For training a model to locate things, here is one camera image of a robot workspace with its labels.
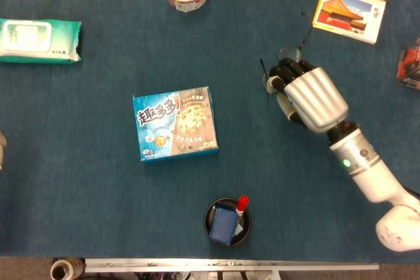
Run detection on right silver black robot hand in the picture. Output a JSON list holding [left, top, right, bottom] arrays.
[[266, 58, 349, 134]]

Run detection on left beige robot hand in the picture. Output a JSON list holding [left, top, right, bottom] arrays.
[[0, 130, 7, 171]]

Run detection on black-framed eyeglasses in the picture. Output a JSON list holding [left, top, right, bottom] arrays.
[[259, 11, 313, 89]]

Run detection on yellow palace picture book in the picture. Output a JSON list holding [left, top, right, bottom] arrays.
[[311, 0, 387, 45]]

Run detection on red black packaged box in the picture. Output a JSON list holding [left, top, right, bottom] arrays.
[[394, 35, 420, 90]]

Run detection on green wet wipes pack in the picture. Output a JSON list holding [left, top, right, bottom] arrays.
[[0, 18, 82, 64]]

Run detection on red cap marker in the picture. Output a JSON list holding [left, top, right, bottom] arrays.
[[233, 195, 250, 228]]

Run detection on brown tape roll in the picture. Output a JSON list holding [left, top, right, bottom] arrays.
[[50, 258, 85, 280]]

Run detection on blue cookie box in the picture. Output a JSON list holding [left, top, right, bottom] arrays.
[[132, 85, 219, 165]]

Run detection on blue whiteboard eraser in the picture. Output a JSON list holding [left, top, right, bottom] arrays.
[[209, 203, 239, 247]]

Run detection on black round pen cup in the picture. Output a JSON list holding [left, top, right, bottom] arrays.
[[203, 197, 252, 247]]

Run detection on aluminium rail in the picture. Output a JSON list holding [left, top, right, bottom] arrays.
[[84, 258, 380, 273]]

